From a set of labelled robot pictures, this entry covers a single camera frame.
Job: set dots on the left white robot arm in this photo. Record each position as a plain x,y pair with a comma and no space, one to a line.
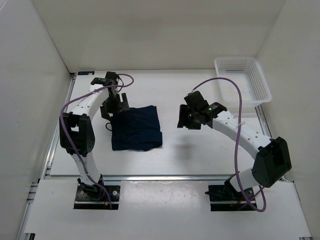
76,134

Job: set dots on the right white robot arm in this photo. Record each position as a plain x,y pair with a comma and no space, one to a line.
271,156

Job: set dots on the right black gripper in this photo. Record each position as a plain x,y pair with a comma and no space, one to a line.
184,110

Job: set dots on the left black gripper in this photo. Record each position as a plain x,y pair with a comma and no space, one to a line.
120,107

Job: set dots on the navy blue shorts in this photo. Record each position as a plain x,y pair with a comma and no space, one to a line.
136,129

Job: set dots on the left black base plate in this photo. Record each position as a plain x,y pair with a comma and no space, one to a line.
85,201

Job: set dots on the aluminium front rail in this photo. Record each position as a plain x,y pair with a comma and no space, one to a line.
170,177

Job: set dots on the white plastic mesh basket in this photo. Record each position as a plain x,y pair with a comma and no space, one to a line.
248,75

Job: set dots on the black label strip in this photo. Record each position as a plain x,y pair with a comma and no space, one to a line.
85,73

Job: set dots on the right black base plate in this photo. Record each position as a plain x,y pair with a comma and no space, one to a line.
221,201

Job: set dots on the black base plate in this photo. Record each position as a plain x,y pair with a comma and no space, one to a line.
221,201
85,201

